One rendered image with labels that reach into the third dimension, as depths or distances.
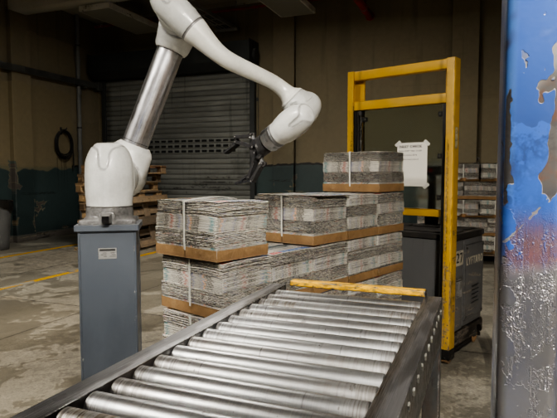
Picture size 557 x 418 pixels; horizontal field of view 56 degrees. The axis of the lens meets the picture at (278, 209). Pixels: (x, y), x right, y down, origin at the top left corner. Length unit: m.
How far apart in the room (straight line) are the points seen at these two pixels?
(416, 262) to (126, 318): 2.22
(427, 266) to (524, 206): 3.38
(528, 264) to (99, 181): 1.70
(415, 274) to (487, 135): 5.44
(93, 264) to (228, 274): 0.51
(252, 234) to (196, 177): 8.08
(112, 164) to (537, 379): 1.70
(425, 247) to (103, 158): 2.31
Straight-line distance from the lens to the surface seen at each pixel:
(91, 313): 1.88
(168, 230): 2.19
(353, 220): 2.70
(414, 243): 3.59
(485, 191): 7.19
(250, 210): 2.09
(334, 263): 2.60
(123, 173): 1.85
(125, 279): 1.85
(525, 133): 0.20
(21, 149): 10.01
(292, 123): 1.84
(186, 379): 1.02
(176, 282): 2.24
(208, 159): 10.04
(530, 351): 0.21
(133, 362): 1.11
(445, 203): 3.32
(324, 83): 9.33
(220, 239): 2.00
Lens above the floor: 1.17
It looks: 4 degrees down
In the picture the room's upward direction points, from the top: straight up
